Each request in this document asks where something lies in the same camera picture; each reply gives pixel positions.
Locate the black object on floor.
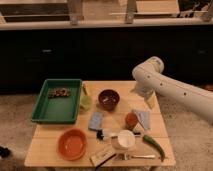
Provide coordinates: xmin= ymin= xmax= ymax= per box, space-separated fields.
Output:
xmin=0 ymin=146 xmax=11 ymax=158

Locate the light green cup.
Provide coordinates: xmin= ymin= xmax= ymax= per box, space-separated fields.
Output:
xmin=80 ymin=95 xmax=92 ymax=111

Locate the orange bowl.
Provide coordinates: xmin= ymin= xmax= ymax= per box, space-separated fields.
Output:
xmin=57 ymin=128 xmax=87 ymax=161

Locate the dark maroon bowl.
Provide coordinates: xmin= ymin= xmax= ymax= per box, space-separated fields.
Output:
xmin=98 ymin=89 xmax=120 ymax=111

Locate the silver fork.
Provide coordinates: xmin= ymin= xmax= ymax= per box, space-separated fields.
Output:
xmin=118 ymin=153 xmax=156 ymax=160

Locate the green chili pepper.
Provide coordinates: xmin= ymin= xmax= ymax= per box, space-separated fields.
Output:
xmin=142 ymin=135 xmax=165 ymax=162

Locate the blue sponge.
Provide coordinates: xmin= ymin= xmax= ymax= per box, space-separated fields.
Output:
xmin=88 ymin=112 xmax=103 ymax=131

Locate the grey blue cloth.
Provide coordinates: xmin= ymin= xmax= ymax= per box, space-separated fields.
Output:
xmin=133 ymin=109 xmax=150 ymax=130

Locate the black white brush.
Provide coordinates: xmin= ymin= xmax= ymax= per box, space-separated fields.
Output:
xmin=96 ymin=128 xmax=142 ymax=141

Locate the green plastic tray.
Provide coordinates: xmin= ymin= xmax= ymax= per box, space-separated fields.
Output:
xmin=31 ymin=79 xmax=82 ymax=124

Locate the orange tomato-like ball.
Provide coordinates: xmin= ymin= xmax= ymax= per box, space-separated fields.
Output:
xmin=125 ymin=113 xmax=138 ymax=130

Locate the wooden block with black edge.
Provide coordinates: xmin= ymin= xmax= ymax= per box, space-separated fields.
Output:
xmin=90 ymin=145 xmax=116 ymax=168

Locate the brown snack bar in tray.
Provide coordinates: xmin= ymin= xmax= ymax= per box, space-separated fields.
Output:
xmin=48 ymin=88 xmax=71 ymax=98

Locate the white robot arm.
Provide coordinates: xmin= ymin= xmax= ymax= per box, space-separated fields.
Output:
xmin=132 ymin=56 xmax=213 ymax=125

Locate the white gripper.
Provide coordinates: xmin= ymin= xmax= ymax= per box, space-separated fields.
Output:
xmin=133 ymin=83 xmax=155 ymax=109

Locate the white cup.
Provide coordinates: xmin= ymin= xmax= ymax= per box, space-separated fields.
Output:
xmin=115 ymin=130 xmax=135 ymax=149

